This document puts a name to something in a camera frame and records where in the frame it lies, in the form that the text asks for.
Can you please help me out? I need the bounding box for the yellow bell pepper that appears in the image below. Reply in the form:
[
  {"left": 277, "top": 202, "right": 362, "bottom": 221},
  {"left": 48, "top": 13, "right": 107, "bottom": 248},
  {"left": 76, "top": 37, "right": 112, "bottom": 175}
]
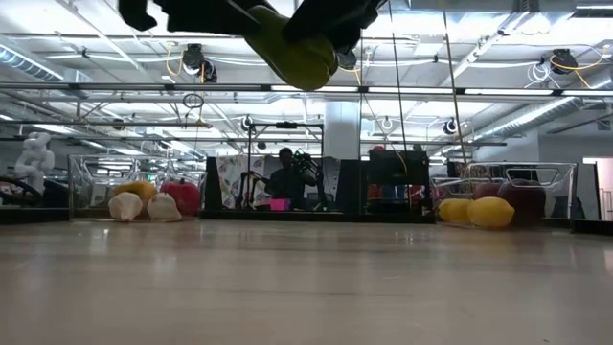
[{"left": 112, "top": 179, "right": 159, "bottom": 205}]

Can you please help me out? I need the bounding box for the white garlic bulb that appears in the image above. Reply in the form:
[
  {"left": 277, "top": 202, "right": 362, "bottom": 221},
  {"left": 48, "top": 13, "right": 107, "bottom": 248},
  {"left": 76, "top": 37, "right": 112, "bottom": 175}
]
[
  {"left": 107, "top": 191, "right": 145, "bottom": 222},
  {"left": 146, "top": 192, "right": 184, "bottom": 222}
]

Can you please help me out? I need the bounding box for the yellow lemon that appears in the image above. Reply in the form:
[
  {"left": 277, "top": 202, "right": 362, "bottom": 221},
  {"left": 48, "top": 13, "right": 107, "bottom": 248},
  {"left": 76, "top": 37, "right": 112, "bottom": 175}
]
[
  {"left": 466, "top": 195, "right": 516, "bottom": 230},
  {"left": 437, "top": 197, "right": 473, "bottom": 224}
]

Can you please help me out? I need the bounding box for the dark red apple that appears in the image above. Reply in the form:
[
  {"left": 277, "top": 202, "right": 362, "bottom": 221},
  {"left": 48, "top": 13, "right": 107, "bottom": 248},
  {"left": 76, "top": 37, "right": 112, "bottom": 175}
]
[{"left": 497, "top": 178, "right": 548, "bottom": 226}]

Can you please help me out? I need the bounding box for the black perforated computer box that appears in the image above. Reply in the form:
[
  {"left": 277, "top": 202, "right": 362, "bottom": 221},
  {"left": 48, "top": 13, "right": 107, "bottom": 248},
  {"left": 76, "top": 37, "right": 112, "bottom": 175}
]
[{"left": 367, "top": 149, "right": 431, "bottom": 187}]

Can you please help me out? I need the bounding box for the colourful patterned poster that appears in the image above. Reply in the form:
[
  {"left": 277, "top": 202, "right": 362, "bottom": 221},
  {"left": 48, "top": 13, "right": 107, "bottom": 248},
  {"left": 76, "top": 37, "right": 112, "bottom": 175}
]
[{"left": 216, "top": 153, "right": 265, "bottom": 210}]

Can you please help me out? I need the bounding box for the black upright panel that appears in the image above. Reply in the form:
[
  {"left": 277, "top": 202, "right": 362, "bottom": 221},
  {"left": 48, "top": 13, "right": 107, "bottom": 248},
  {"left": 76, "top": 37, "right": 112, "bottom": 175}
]
[
  {"left": 334, "top": 159, "right": 364, "bottom": 217},
  {"left": 204, "top": 156, "right": 224, "bottom": 213}
]

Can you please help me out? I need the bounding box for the person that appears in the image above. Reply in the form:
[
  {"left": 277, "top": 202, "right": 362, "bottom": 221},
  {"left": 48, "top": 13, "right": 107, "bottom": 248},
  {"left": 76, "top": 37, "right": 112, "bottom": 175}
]
[{"left": 261, "top": 147, "right": 320, "bottom": 211}]

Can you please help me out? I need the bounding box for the clear plastic basket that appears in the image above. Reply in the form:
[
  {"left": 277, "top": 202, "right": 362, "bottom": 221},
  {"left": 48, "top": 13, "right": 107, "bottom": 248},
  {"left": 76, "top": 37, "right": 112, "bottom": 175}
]
[
  {"left": 427, "top": 161, "right": 579, "bottom": 229},
  {"left": 67, "top": 153, "right": 208, "bottom": 222}
]

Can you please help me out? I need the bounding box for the black ceiling cable reel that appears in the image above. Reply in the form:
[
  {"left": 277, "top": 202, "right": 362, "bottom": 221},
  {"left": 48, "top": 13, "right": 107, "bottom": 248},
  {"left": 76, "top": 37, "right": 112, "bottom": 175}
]
[
  {"left": 336, "top": 50, "right": 358, "bottom": 72},
  {"left": 550, "top": 47, "right": 579, "bottom": 76},
  {"left": 181, "top": 42, "right": 219, "bottom": 85}
]

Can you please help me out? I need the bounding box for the black hanging cable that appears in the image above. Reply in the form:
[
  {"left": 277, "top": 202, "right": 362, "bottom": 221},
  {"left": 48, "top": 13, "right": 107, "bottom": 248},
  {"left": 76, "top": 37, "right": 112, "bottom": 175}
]
[{"left": 386, "top": 0, "right": 409, "bottom": 153}]

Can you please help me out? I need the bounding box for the ceiling light rail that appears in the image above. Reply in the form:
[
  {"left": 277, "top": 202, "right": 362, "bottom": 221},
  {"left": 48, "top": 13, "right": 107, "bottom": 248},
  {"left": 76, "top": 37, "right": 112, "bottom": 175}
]
[{"left": 0, "top": 81, "right": 613, "bottom": 98}]

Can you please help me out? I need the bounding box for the yellow hanging cable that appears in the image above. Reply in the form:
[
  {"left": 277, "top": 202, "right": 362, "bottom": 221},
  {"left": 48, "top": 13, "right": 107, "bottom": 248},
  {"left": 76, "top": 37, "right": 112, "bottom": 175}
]
[{"left": 441, "top": 0, "right": 469, "bottom": 167}]

